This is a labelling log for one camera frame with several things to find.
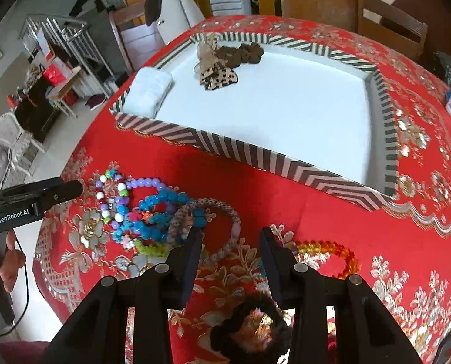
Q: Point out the black cloth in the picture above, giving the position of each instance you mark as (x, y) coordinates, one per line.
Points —
(154, 7)

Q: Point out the white wicker chair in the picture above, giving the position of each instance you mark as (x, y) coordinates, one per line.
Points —
(13, 140)

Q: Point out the leopard print bow clip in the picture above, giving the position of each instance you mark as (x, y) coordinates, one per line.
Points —
(217, 76)

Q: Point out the metal rack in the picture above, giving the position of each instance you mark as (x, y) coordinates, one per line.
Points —
(73, 49)

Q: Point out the red bag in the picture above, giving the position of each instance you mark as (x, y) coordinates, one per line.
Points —
(54, 74)

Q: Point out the beige bow hair clip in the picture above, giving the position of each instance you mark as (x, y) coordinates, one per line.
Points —
(206, 51)

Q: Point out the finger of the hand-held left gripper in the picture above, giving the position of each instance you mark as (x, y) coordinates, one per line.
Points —
(58, 191)

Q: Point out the brown scrunchie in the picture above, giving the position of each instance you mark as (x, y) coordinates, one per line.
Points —
(246, 54)

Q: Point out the striped cardboard tray box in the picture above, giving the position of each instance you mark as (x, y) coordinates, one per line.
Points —
(248, 151)

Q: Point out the person's left hand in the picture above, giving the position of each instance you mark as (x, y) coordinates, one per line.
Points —
(13, 269)

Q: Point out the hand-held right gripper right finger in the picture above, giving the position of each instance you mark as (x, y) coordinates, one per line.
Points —
(269, 269)

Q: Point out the black scrunchie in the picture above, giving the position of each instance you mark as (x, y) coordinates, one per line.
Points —
(225, 335)

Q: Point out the wooden chair with grey seat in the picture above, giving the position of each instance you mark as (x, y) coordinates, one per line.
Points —
(138, 41)

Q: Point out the black cabinet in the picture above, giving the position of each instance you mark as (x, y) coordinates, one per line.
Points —
(39, 110)

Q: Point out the brown round table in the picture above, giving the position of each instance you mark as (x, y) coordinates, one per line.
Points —
(437, 11)

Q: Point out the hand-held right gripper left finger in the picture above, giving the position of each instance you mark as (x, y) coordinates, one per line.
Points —
(193, 263)

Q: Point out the white upholstered chair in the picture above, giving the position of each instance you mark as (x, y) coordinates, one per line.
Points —
(181, 11)

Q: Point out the wooden stool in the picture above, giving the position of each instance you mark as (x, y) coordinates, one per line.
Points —
(68, 91)

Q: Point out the person's maroon clothing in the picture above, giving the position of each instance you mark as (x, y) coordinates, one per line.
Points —
(9, 352)

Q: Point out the red embroidered tablecloth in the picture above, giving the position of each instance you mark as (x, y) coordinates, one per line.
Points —
(362, 242)

